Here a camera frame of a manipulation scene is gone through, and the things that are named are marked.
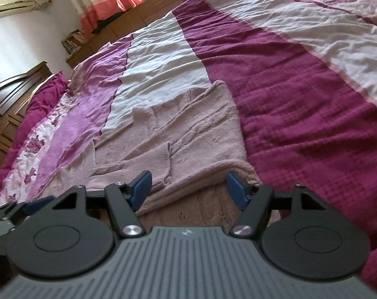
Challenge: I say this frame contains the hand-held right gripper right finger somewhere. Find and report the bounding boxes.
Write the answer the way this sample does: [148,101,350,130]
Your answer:
[226,172,327,237]

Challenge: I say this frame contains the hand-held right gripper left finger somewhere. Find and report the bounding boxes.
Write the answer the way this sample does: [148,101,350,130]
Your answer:
[51,171,152,237]

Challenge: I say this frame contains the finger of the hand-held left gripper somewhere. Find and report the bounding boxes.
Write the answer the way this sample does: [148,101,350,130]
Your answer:
[0,196,56,224]

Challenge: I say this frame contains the pink knitted sweater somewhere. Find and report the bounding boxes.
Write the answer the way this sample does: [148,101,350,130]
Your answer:
[36,80,281,229]

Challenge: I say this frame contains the purple and white striped bedspread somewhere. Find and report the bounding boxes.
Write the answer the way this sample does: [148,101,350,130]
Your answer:
[0,0,377,287]

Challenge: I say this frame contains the dark wooden headboard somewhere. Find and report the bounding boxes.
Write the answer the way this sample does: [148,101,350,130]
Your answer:
[0,61,50,175]

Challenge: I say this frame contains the magenta pillow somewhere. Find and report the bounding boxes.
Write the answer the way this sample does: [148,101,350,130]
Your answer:
[0,71,69,208]

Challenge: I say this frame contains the row of books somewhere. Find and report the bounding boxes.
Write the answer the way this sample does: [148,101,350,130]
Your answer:
[61,29,91,55]

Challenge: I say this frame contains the dark cloth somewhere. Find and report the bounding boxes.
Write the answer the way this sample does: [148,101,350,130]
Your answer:
[92,9,130,35]

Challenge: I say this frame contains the white air conditioner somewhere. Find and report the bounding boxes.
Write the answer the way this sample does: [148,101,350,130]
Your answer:
[0,0,39,21]

